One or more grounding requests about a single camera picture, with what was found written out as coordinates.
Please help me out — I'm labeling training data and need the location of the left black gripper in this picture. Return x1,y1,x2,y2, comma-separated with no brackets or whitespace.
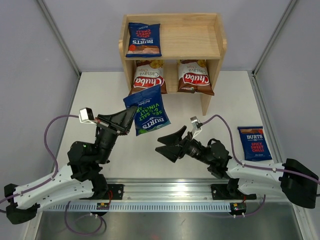
94,106,138,165

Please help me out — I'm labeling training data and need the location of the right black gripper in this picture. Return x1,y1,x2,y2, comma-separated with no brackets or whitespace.
156,125,212,165

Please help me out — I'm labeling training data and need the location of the blue Burts sea salt bag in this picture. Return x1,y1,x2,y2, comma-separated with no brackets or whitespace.
123,84,171,136

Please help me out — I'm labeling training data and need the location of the Chuba cassava chips bag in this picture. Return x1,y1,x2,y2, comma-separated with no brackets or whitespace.
177,59,214,96
129,59,168,95

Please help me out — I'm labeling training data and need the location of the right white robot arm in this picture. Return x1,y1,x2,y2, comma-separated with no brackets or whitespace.
155,126,320,209

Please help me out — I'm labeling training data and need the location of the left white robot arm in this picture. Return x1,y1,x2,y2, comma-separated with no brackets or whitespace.
4,106,137,225

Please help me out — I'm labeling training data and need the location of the wooden two-tier shelf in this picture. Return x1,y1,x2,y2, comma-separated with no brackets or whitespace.
117,13,228,118

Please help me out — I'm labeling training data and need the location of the blue Burts spicy chilli bag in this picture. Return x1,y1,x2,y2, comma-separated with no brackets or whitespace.
237,126,272,162

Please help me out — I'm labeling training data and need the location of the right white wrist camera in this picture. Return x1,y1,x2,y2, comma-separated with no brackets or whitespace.
190,116,203,139

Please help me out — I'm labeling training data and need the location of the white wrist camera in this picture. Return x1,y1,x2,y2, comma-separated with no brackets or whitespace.
78,107,96,124
190,116,203,139

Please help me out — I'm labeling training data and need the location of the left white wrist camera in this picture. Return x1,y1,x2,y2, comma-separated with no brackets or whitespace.
78,107,96,124

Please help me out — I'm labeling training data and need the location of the aluminium mounting rail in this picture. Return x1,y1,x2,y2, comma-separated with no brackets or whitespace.
33,177,306,201

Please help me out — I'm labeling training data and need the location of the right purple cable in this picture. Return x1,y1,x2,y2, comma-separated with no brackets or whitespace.
199,114,320,218

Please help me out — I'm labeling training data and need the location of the white slotted cable duct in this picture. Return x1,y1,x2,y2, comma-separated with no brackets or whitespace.
48,201,231,213

